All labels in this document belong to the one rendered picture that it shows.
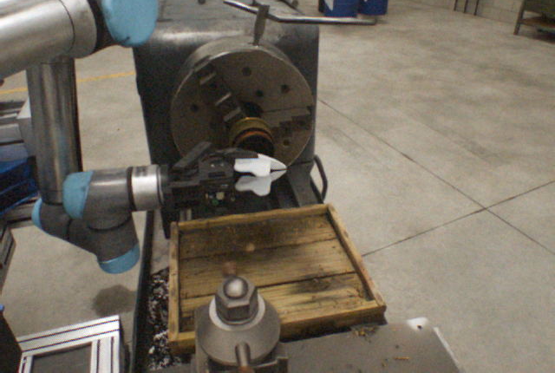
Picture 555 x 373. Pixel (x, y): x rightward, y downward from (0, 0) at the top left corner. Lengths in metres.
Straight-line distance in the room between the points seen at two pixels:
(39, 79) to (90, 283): 1.54
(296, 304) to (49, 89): 0.54
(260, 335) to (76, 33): 0.42
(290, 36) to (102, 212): 0.59
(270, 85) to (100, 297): 1.47
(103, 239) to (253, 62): 0.44
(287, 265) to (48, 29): 0.56
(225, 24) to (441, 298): 1.54
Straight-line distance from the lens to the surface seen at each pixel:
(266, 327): 0.40
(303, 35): 1.04
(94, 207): 0.70
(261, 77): 0.87
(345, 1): 7.34
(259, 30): 0.88
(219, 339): 0.39
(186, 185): 0.67
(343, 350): 0.60
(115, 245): 0.75
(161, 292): 1.21
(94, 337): 1.65
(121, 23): 0.60
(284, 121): 0.85
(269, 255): 0.84
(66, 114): 0.77
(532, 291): 2.29
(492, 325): 2.05
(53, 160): 0.79
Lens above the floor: 1.46
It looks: 31 degrees down
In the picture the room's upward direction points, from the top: straight up
